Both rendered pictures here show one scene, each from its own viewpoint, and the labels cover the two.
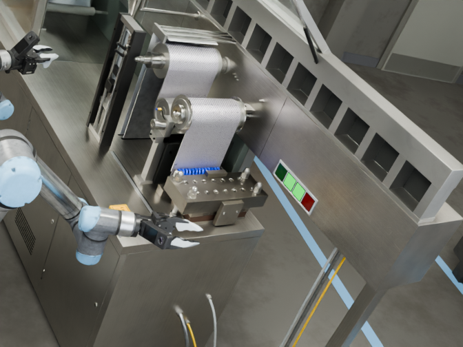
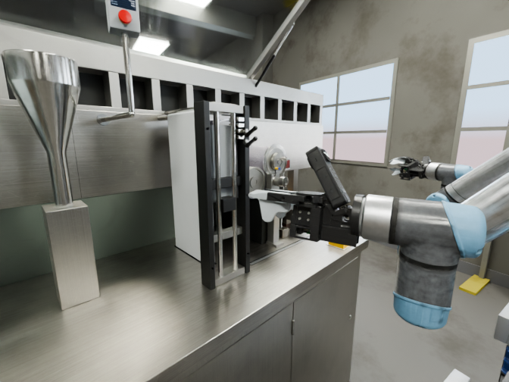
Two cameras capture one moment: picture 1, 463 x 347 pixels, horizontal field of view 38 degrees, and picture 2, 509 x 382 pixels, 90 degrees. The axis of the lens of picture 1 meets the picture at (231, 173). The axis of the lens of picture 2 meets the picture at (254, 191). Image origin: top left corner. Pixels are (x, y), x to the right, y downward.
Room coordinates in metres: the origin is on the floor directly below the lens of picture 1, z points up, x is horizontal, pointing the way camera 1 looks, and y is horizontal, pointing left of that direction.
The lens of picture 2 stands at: (2.30, 1.35, 1.34)
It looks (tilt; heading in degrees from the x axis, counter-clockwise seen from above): 12 degrees down; 272
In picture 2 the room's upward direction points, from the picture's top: straight up
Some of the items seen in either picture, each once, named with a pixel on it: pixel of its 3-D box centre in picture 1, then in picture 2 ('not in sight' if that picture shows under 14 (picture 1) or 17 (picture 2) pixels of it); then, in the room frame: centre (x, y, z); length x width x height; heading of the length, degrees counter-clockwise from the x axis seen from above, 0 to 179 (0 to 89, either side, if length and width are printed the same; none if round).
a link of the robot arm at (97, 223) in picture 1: (99, 221); (454, 174); (1.52, 0.29, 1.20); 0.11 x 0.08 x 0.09; 115
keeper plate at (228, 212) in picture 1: (228, 213); not in sight; (2.18, -0.05, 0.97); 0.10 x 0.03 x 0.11; 135
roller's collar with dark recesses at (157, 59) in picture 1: (154, 60); not in sight; (2.40, 0.46, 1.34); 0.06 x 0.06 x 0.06; 45
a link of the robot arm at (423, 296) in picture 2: not in sight; (422, 281); (2.04, 0.96, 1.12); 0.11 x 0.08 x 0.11; 61
